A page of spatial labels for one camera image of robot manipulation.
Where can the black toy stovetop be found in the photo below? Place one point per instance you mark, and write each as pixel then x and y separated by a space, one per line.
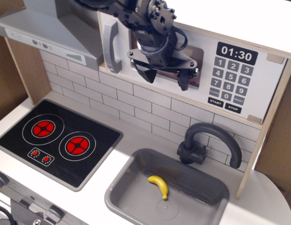
pixel 59 143

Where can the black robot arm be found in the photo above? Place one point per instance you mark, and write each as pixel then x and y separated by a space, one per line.
pixel 145 18

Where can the white toy microwave door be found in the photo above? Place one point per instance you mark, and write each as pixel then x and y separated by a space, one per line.
pixel 235 79

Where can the yellow toy banana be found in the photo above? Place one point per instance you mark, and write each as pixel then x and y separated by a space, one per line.
pixel 157 180

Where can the grey toy sink basin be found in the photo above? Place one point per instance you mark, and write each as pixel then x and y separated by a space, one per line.
pixel 154 189

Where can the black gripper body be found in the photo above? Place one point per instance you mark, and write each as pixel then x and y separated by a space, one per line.
pixel 161 54

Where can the wooden microwave cabinet frame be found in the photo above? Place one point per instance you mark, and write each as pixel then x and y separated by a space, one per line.
pixel 172 124

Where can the grey range hood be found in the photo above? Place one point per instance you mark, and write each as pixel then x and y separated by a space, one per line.
pixel 49 25

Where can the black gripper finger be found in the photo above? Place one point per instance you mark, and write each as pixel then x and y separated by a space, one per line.
pixel 183 79
pixel 149 74

